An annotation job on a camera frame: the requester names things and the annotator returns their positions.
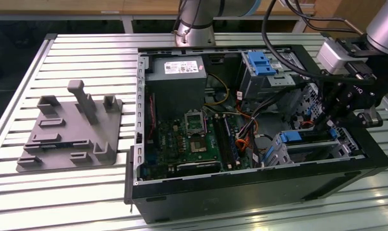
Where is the orange wire bundle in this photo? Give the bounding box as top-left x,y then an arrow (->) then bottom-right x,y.
235,113 -> 260,155

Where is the CPU socket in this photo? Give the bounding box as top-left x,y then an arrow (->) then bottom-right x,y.
184,109 -> 208,135

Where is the wooden cabinet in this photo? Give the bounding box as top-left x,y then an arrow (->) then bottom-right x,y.
0,0 -> 316,15

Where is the blue RAM slot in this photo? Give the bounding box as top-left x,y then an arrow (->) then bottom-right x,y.
224,115 -> 243,167

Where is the black cable with copper ends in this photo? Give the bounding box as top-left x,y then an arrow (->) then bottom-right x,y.
289,0 -> 364,36

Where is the green motherboard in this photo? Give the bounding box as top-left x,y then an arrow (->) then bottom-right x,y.
145,105 -> 257,180

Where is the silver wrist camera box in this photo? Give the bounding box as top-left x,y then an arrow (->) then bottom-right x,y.
316,40 -> 353,73

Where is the metal disk bay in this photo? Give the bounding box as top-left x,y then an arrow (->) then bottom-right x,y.
263,127 -> 365,167

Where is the black RAM slot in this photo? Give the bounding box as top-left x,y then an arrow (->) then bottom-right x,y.
212,114 -> 233,169

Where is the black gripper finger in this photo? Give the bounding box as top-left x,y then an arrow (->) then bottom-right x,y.
327,107 -> 384,128
313,81 -> 355,132

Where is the black graphics card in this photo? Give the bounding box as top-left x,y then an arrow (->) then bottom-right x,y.
175,160 -> 221,174

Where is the yellow wire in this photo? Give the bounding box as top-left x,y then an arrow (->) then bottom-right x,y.
203,73 -> 231,106

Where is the square chipset chip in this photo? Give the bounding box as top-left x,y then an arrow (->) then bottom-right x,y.
189,137 -> 209,154

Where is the grey power supply unit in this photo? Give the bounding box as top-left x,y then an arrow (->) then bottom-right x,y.
144,55 -> 208,121

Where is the drive cage with blue latch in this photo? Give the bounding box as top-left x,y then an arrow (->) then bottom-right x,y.
239,50 -> 312,101

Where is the black wire bundle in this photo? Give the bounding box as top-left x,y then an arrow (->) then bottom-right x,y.
237,89 -> 297,135

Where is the thin red wire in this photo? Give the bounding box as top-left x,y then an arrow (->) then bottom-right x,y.
148,93 -> 157,141

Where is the grey parts rack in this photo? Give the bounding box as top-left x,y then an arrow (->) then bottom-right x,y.
16,80 -> 124,173

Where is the black PC case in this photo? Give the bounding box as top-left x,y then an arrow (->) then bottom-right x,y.
123,44 -> 388,224

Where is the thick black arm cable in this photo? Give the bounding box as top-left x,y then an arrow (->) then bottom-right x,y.
260,0 -> 327,79

